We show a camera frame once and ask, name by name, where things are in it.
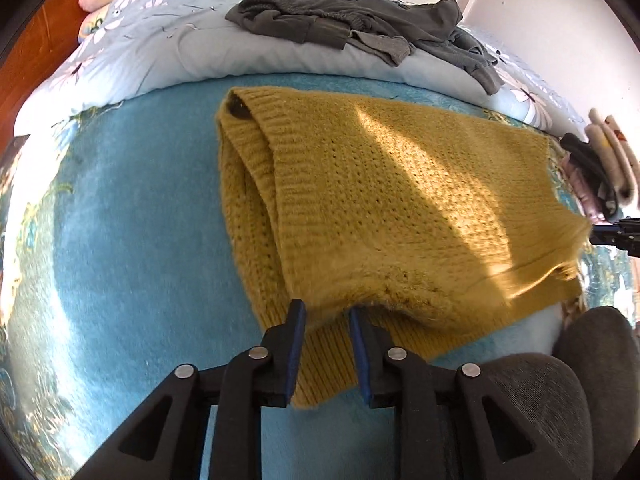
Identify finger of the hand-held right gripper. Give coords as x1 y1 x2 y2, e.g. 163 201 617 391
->
590 217 640 257

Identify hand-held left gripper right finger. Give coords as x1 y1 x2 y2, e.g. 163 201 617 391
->
348 306 576 480

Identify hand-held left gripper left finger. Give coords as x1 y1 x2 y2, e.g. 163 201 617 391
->
72 299 307 480

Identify mustard yellow knit sweater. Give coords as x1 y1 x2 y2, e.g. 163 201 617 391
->
215 86 594 409

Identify pink folded garment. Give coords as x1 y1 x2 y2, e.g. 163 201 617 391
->
561 152 610 222

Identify black folded garment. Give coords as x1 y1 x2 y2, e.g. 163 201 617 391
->
559 132 622 212

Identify beige folded garment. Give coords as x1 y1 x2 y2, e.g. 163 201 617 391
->
586 107 640 197

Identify black mesh chair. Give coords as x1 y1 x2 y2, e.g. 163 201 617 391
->
434 305 640 480

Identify teal floral blanket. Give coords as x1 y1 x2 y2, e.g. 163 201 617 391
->
0 72 640 480

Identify dark grey garment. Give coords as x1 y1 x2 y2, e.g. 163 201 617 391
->
350 0 505 95

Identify light blue floral quilt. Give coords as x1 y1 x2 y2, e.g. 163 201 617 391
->
14 0 588 137

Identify dark grey pants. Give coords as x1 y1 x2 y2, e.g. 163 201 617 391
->
225 0 416 67

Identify orange wooden headboard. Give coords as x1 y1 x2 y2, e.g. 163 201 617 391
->
0 0 108 136

